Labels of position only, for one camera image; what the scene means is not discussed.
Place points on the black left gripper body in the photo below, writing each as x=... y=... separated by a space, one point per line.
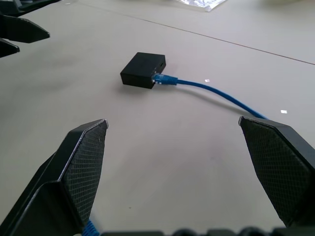
x=22 y=4

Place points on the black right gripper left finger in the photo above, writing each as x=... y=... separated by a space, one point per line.
x=73 y=172

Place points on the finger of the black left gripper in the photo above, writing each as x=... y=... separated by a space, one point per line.
x=8 y=48
x=22 y=30

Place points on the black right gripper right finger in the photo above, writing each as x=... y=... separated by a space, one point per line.
x=278 y=159

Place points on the small black box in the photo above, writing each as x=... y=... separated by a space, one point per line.
x=141 y=70

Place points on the clear plastic bag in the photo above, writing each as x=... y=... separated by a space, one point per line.
x=204 y=4

